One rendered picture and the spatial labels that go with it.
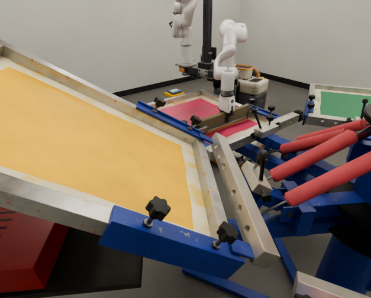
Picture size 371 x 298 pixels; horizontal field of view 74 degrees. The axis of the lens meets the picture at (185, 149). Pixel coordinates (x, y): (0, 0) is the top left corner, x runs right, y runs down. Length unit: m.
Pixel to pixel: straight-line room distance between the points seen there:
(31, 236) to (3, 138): 0.30
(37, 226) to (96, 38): 4.27
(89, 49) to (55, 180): 4.37
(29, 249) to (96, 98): 0.51
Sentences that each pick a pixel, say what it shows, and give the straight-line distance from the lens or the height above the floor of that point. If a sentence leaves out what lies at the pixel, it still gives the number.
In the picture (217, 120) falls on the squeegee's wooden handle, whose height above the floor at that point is 1.03.
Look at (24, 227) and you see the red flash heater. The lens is 0.87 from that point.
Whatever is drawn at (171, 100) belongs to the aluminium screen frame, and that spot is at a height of 0.98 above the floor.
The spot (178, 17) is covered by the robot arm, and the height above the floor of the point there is 1.52.
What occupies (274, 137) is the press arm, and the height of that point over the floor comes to 1.04.
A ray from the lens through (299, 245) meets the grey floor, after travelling 2.21.
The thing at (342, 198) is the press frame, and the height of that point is 1.02.
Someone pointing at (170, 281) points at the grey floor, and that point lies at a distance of 1.91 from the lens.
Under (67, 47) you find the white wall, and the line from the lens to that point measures 4.79.
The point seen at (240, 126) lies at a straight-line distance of 1.58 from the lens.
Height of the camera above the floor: 1.65
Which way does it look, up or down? 32 degrees down
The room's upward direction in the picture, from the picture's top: 2 degrees counter-clockwise
